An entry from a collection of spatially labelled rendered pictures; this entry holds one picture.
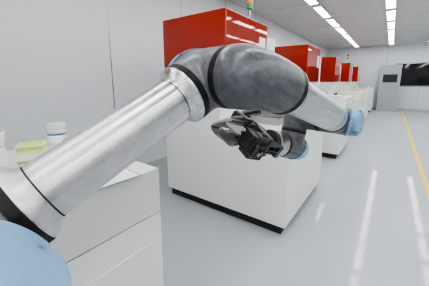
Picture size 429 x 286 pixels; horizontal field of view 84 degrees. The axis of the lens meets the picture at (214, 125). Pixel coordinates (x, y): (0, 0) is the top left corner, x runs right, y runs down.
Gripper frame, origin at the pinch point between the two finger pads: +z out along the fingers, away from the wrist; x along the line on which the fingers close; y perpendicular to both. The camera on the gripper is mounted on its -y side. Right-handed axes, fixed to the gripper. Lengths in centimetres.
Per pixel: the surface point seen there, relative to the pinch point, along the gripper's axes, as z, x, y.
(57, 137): 26, 49, -52
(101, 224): 16.6, 35.0, 1.0
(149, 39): -66, 44, -285
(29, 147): 34, 40, -32
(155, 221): -1.5, 40.1, -2.6
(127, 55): -41, 67, -262
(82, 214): 21.9, 31.4, 0.7
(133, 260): 4.4, 47.6, 4.8
